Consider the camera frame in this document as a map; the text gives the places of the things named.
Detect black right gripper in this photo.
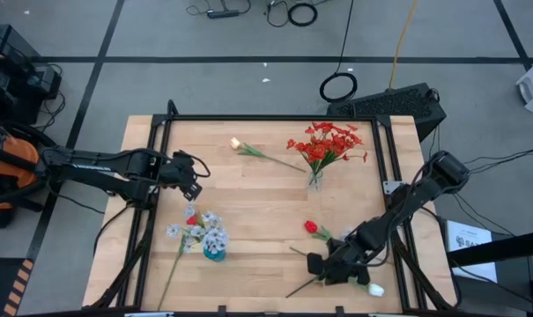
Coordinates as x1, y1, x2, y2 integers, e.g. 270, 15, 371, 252
323, 236, 374, 287

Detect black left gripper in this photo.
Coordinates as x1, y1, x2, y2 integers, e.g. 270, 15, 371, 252
159, 151, 203, 188

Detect long green stem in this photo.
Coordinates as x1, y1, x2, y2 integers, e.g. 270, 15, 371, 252
289, 246, 386, 298

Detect red artificial tulip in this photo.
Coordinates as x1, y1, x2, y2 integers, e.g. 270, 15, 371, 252
303, 219, 336, 242
157, 213, 205, 312

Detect cream artificial tulip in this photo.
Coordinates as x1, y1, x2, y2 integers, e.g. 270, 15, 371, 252
229, 136, 307, 173

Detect green stems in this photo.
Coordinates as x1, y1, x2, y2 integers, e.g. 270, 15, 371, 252
166, 203, 231, 256

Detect teal textured glass vase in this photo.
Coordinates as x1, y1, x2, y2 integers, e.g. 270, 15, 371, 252
203, 246, 227, 262

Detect clear glass vase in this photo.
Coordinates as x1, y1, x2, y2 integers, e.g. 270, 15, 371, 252
308, 169, 324, 191

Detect red artificial flower bunch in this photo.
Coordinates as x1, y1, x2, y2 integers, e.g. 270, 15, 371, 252
285, 134, 337, 177
304, 121, 369, 177

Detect white paper sign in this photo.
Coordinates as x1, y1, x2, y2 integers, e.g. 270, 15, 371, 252
444, 218, 500, 284

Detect black metal beam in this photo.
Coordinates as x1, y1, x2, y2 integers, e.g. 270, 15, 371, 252
446, 227, 533, 269

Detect black power strip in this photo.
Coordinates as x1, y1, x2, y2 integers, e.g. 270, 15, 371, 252
206, 9, 241, 20

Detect black computer tower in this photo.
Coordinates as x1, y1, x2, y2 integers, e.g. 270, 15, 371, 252
326, 82, 448, 143

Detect orange shop vacuum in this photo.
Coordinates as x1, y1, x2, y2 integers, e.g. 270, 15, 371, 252
0, 114, 65, 229

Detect black electronics stack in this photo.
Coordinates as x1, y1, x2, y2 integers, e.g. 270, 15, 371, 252
0, 24, 63, 125

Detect black metal table frame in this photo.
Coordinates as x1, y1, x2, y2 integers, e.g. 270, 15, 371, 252
89, 99, 459, 313

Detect silver mounting bracket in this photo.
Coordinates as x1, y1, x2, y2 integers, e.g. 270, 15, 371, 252
381, 179, 404, 195

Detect black cable with coil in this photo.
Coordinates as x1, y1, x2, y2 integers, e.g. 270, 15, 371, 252
318, 0, 359, 105

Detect coiled black floor cable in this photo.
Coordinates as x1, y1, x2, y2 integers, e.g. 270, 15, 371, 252
287, 3, 319, 28

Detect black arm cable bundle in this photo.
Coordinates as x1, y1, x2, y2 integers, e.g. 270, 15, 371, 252
462, 143, 533, 175

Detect yellow hanging cable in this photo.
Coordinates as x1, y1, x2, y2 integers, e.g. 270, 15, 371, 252
388, 0, 420, 92

